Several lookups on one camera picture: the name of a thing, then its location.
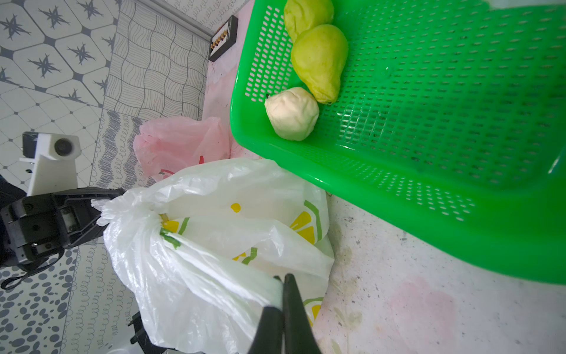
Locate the green plastic basket tray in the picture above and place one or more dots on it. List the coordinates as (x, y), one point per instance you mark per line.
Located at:
(450, 124)

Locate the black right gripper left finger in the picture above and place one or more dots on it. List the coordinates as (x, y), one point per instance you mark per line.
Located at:
(269, 334)

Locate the pink peach-print plastic bag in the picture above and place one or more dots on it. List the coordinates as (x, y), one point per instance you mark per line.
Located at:
(167, 145)

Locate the floral pink table mat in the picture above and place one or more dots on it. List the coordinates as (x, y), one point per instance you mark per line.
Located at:
(391, 292)

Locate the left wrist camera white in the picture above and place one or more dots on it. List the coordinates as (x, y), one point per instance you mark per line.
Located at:
(52, 157)

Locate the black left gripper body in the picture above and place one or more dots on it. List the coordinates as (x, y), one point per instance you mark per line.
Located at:
(35, 227)

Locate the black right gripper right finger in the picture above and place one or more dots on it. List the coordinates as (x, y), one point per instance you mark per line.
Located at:
(298, 336)

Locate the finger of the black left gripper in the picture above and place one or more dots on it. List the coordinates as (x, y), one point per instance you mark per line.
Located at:
(87, 194)
(80, 235)

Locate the black terminal strip block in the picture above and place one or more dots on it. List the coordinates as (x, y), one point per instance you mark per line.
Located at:
(223, 39)

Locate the green pear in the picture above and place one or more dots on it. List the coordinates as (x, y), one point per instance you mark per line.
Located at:
(303, 15)
(319, 56)

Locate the white lemon-print plastic bag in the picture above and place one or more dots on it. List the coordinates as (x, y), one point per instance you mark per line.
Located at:
(206, 250)

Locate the pale pear in tray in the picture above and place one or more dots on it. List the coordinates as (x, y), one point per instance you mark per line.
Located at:
(293, 113)

